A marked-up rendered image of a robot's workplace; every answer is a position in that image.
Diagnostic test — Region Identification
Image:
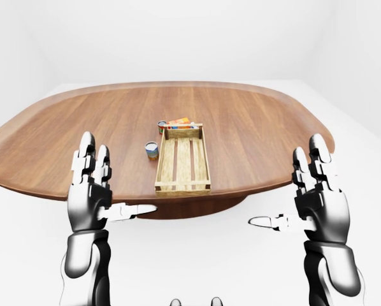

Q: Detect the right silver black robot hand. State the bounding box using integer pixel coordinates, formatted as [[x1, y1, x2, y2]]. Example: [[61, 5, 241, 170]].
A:
[[248, 133, 350, 246]]

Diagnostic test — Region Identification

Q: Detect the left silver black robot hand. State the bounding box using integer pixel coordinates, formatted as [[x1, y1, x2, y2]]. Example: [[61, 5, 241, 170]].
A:
[[66, 131, 159, 235]]

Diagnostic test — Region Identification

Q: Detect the blue and green soup tin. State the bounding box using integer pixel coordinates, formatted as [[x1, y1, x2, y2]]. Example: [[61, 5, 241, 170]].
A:
[[145, 142, 160, 162]]

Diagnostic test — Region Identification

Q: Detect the wooden slat tray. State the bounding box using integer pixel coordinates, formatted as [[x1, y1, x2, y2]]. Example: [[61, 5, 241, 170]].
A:
[[154, 122, 212, 197]]

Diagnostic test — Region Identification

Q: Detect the orange printed food box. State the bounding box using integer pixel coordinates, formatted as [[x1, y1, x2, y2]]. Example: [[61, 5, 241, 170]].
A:
[[167, 117, 198, 130]]

